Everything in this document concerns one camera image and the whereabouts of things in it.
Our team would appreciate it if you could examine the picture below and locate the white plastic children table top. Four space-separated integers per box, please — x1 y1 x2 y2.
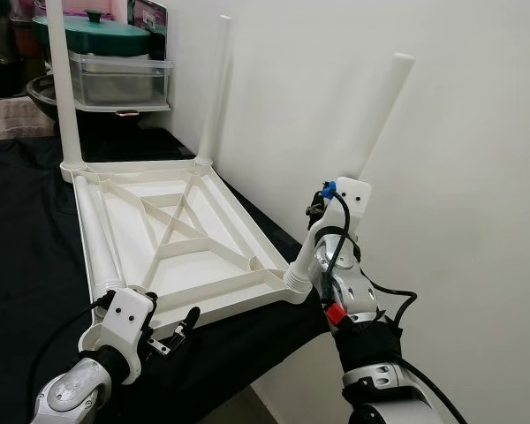
60 157 323 341

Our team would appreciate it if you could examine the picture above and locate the clear plastic storage box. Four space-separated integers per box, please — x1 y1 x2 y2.
66 51 173 111

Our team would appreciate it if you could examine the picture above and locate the black wok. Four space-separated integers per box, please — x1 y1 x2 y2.
25 75 76 120

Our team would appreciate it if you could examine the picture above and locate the purple printed box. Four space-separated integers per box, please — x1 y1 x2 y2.
128 0 169 36

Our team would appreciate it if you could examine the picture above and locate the green lidded pot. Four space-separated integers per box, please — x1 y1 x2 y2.
31 9 153 56

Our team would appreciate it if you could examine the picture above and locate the pink lidded clear container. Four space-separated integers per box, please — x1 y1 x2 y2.
71 0 133 23

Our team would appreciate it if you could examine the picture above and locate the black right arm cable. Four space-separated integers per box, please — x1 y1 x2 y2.
322 185 354 275
371 283 419 329

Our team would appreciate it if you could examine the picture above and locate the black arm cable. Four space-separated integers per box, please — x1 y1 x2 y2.
322 185 354 275
26 300 107 398
371 283 419 329

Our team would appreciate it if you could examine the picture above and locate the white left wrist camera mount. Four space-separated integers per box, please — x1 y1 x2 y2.
78 287 157 382

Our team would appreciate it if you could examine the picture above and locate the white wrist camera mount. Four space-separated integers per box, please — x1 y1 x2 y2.
316 178 373 257
78 287 157 382

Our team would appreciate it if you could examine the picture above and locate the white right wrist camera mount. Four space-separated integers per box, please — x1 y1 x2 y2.
316 178 373 257

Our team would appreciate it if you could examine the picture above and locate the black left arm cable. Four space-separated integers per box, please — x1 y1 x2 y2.
26 300 107 398

